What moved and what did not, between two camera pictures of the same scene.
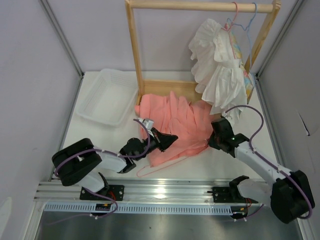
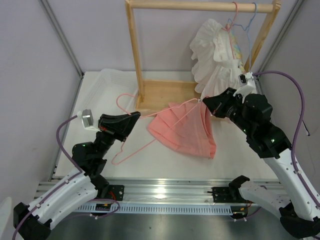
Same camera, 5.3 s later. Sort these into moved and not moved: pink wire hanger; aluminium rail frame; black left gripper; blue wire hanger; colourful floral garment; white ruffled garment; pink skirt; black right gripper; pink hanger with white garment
Moved: pink wire hanger; black right gripper; black left gripper; pink skirt
Not moved: aluminium rail frame; pink hanger with white garment; blue wire hanger; white ruffled garment; colourful floral garment
